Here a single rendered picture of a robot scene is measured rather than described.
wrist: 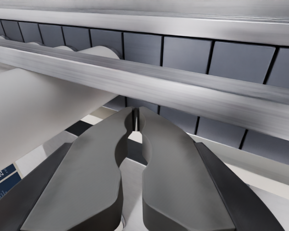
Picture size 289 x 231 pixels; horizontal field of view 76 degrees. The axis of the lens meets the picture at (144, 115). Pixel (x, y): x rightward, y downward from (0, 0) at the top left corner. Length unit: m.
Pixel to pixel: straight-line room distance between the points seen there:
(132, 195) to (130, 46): 0.21
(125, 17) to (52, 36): 0.10
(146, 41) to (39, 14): 0.14
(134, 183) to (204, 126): 0.15
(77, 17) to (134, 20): 0.06
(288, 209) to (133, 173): 0.19
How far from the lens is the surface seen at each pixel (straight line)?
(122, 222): 0.38
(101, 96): 0.16
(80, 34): 0.21
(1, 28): 0.33
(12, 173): 0.47
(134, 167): 0.25
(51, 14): 0.24
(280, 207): 0.29
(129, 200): 0.32
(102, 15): 0.19
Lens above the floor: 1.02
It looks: 48 degrees down
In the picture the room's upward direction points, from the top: 133 degrees counter-clockwise
